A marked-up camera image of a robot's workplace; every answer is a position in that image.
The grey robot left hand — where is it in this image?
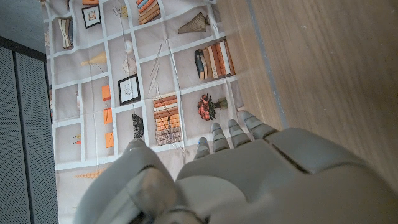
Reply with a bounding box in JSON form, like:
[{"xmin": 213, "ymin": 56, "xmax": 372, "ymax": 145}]
[{"xmin": 73, "ymin": 110, "xmax": 398, "ymax": 224}]

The printed bookshelf backdrop cloth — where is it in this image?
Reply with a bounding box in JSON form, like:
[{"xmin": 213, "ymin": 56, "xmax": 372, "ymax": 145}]
[{"xmin": 41, "ymin": 0, "xmax": 247, "ymax": 224}]

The grey perforated metal panel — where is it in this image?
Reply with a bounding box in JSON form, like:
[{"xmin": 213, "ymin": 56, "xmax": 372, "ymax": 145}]
[{"xmin": 0, "ymin": 35, "xmax": 60, "ymax": 224}]

